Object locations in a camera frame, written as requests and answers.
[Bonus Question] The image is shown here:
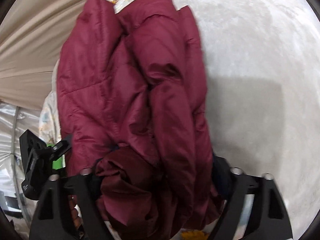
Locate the maroon quilted puffer jacket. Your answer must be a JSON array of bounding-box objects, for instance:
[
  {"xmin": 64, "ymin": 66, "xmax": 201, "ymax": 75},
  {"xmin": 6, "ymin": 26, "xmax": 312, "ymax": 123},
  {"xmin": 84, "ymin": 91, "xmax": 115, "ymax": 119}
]
[{"xmin": 56, "ymin": 0, "xmax": 222, "ymax": 239}]

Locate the person's left hand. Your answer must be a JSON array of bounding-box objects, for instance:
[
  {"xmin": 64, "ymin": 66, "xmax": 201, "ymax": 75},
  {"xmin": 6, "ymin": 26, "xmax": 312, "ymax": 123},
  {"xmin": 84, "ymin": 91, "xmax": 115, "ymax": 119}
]
[{"xmin": 68, "ymin": 196, "xmax": 82, "ymax": 229}]

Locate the green garment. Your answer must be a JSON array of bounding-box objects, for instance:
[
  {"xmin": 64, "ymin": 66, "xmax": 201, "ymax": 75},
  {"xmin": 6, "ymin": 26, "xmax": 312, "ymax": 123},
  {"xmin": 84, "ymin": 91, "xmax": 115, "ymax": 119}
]
[{"xmin": 47, "ymin": 143, "xmax": 64, "ymax": 170}]

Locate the beige curtain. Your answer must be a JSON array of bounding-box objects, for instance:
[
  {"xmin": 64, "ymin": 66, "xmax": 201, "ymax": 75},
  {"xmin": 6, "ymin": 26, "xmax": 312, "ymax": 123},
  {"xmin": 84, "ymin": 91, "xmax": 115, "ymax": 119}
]
[{"xmin": 1, "ymin": 0, "xmax": 86, "ymax": 110}]

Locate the floral fleece blanket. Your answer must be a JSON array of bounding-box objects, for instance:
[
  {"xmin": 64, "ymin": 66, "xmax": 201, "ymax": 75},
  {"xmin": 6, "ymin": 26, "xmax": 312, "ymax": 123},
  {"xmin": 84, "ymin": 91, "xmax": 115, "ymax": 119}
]
[{"xmin": 38, "ymin": 0, "xmax": 320, "ymax": 240}]

